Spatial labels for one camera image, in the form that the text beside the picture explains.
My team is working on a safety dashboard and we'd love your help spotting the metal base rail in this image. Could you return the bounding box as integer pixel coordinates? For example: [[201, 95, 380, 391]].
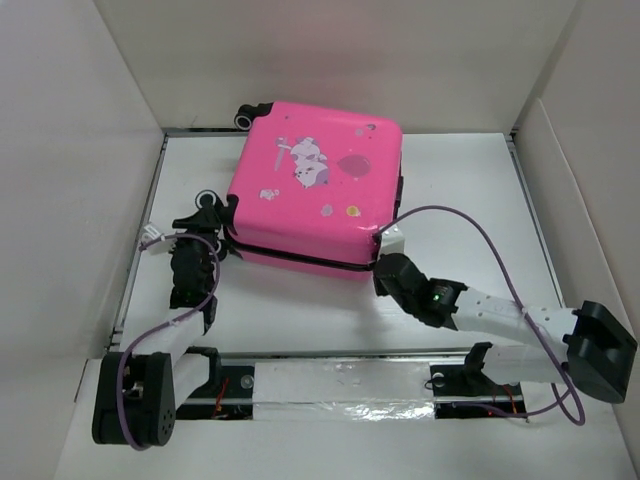
[[104, 344, 581, 421]]

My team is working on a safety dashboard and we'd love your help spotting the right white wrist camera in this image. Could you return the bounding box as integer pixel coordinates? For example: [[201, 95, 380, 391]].
[[374, 226, 405, 260]]

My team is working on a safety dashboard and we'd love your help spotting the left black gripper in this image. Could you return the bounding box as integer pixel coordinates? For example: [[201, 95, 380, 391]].
[[165, 205, 221, 266]]

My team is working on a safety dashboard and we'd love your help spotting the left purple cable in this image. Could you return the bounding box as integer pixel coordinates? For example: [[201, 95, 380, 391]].
[[115, 232, 222, 451]]

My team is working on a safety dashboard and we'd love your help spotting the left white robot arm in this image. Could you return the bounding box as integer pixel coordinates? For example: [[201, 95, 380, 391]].
[[91, 205, 223, 451]]

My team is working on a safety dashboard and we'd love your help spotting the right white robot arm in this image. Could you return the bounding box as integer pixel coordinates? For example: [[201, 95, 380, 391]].
[[373, 253, 638, 404]]

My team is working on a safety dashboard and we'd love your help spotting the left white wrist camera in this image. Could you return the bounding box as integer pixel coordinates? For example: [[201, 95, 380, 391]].
[[138, 223, 167, 255]]

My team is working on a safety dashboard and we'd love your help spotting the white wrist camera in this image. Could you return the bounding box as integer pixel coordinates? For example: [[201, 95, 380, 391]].
[[374, 226, 405, 260], [138, 223, 167, 255]]

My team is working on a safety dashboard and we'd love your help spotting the pink hard-shell suitcase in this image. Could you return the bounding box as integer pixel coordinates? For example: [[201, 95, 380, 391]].
[[196, 101, 403, 280]]

